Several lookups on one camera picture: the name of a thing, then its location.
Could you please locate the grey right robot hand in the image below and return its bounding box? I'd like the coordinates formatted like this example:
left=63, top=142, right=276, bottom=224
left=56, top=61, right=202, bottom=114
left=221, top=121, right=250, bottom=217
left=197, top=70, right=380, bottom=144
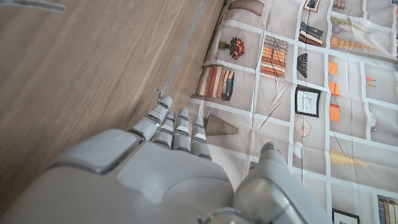
left=0, top=95, right=333, bottom=224

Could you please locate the bookshelf print fabric backdrop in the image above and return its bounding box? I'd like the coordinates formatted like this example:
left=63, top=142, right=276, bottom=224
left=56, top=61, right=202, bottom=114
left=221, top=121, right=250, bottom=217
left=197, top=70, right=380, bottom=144
left=186, top=0, right=398, bottom=224

